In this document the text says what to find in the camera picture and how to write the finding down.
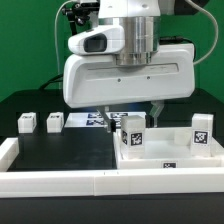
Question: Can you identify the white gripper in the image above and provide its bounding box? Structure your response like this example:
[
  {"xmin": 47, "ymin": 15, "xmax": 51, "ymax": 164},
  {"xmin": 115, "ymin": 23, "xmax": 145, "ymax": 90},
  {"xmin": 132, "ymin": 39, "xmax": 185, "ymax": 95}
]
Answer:
[{"xmin": 63, "ymin": 44, "xmax": 195, "ymax": 133}]

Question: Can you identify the white square tabletop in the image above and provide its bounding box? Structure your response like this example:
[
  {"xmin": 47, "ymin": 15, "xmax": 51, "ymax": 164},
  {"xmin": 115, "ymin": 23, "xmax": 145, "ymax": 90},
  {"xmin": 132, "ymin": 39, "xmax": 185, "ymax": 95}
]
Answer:
[{"xmin": 113, "ymin": 127, "xmax": 224, "ymax": 169}]

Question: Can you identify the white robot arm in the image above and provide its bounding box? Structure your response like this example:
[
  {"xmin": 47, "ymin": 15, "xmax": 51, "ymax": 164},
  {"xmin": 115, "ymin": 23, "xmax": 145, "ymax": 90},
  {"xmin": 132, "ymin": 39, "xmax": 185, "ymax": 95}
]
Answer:
[{"xmin": 63, "ymin": 0, "xmax": 209, "ymax": 131}]

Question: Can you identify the white marker sheet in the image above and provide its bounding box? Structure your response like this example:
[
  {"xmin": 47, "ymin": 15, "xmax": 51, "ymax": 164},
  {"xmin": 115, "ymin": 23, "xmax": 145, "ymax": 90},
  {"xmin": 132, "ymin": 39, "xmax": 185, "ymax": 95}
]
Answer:
[{"xmin": 65, "ymin": 112, "xmax": 146, "ymax": 128}]

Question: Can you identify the black cable bundle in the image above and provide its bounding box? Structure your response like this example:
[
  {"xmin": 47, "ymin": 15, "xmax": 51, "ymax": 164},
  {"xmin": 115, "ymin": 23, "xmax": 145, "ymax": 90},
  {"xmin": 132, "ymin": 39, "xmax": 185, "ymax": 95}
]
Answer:
[{"xmin": 38, "ymin": 6, "xmax": 88, "ymax": 91}]

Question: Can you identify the white cable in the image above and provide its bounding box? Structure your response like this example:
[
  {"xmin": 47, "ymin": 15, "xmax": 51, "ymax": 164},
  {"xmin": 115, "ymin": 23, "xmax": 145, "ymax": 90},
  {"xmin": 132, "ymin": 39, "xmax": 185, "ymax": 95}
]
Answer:
[{"xmin": 54, "ymin": 0, "xmax": 220, "ymax": 90}]

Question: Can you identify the white left fence wall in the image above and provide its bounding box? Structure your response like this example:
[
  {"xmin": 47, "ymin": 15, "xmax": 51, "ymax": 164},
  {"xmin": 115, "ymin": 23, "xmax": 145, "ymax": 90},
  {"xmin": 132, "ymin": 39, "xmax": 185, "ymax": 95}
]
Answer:
[{"xmin": 0, "ymin": 138, "xmax": 19, "ymax": 172}]

